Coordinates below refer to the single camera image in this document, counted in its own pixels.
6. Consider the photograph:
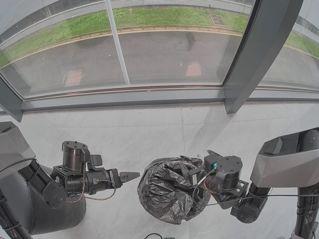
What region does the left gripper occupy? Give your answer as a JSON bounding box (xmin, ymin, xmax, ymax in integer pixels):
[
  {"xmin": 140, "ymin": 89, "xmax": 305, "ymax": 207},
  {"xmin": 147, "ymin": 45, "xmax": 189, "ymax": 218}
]
[{"xmin": 85, "ymin": 169, "xmax": 123, "ymax": 192}]

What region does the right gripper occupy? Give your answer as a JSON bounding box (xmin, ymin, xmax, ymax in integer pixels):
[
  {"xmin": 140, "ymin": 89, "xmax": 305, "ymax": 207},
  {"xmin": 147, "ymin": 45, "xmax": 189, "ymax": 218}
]
[{"xmin": 179, "ymin": 162, "xmax": 217, "ymax": 187}]

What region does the black plastic bag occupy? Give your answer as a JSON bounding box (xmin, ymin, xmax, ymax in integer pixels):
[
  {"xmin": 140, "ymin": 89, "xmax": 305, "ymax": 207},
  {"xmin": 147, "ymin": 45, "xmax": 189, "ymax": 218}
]
[{"xmin": 137, "ymin": 155, "xmax": 213, "ymax": 225}]

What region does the window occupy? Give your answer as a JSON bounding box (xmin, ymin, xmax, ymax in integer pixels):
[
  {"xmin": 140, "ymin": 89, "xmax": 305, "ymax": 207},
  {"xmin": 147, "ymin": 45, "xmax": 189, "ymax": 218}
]
[{"xmin": 0, "ymin": 0, "xmax": 319, "ymax": 122}]

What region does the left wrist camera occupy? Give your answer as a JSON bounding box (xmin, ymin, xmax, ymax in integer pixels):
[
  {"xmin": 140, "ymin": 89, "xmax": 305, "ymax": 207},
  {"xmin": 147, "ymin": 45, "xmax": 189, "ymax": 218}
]
[{"xmin": 87, "ymin": 154, "xmax": 103, "ymax": 172}]

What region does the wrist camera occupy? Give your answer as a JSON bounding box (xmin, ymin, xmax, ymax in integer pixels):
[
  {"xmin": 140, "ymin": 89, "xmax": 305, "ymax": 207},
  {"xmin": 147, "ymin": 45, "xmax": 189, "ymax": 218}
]
[
  {"xmin": 87, "ymin": 154, "xmax": 103, "ymax": 172},
  {"xmin": 204, "ymin": 151, "xmax": 225, "ymax": 171}
]

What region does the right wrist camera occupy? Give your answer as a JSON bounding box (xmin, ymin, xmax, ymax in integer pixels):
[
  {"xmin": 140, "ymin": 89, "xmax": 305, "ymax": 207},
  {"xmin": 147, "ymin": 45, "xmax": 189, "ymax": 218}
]
[{"xmin": 204, "ymin": 151, "xmax": 225, "ymax": 171}]

